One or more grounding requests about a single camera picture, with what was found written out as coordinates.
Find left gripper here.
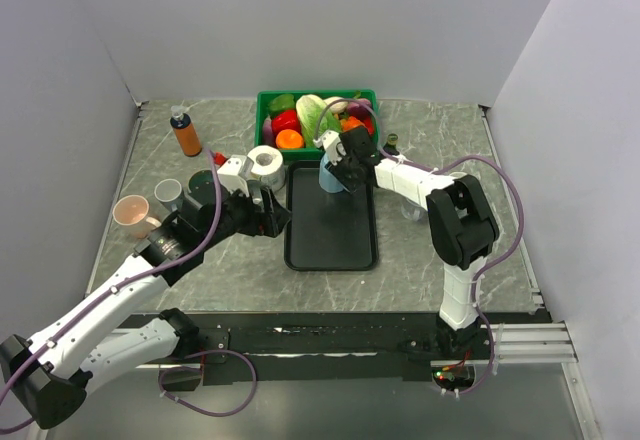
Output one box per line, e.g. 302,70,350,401
201,181,292,250

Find light blue mug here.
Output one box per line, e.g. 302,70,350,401
319,154,345,194

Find small grey mug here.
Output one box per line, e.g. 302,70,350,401
154,178,184,212

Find pink mug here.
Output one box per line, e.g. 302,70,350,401
112,195,161,239

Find teal glazed mug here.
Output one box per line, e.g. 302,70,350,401
185,169,217,207

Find pale grey mug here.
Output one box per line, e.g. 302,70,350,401
401,199,427,222

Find grey-blue mug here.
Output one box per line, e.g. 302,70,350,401
446,172,468,181

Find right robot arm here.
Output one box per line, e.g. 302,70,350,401
250,127,500,359

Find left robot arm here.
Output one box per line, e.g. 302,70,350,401
1,187,291,429

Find green glass bottle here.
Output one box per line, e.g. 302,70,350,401
383,133,400,156

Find orange bumpy pumpkin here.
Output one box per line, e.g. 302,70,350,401
341,116,365,132

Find red chili pepper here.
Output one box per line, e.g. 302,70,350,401
362,117,376,137

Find purple onion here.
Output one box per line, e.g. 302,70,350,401
346,98,373,119

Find black tray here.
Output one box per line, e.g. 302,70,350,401
284,160,379,272

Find white potato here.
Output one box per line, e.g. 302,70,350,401
324,96,349,114

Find orange tomato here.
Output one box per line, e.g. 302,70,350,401
275,129,305,150

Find purple eggplant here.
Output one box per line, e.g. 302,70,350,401
261,116,276,148

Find napa cabbage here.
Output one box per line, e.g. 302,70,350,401
296,94,342,149

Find red bell pepper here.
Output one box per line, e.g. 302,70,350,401
271,109,301,136

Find green bell pepper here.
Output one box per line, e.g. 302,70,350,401
267,93,296,118

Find orange spray bottle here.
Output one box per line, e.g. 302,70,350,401
170,105,202,157

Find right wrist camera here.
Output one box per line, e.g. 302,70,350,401
313,130,346,165

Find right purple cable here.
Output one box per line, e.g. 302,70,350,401
313,97,525,401

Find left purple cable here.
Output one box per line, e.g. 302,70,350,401
0,146,224,434

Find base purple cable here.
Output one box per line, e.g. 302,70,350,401
157,349,259,418

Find aluminium rail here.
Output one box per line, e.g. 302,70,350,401
492,322,578,364

